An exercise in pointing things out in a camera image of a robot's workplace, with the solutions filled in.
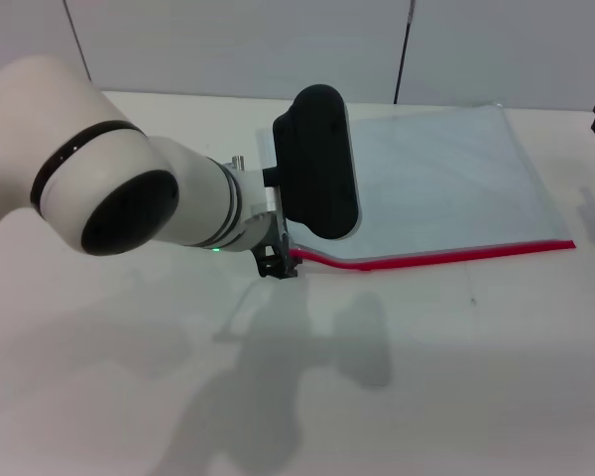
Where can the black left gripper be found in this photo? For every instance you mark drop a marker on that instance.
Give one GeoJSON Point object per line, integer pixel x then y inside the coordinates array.
{"type": "Point", "coordinates": [277, 230]}

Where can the clear document bag red zipper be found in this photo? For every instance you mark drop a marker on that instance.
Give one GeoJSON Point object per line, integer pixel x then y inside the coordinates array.
{"type": "Point", "coordinates": [451, 188]}

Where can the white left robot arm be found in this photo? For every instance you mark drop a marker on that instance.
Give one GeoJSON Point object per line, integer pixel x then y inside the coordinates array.
{"type": "Point", "coordinates": [30, 124]}

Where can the silver metal connector plug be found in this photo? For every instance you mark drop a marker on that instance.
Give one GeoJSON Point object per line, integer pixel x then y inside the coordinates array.
{"type": "Point", "coordinates": [238, 162]}

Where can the black vertical pole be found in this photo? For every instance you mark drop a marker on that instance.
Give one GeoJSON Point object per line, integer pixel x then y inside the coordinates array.
{"type": "Point", "coordinates": [401, 69]}

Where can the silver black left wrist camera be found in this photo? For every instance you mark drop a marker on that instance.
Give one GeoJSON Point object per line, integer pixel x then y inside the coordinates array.
{"type": "Point", "coordinates": [317, 163]}

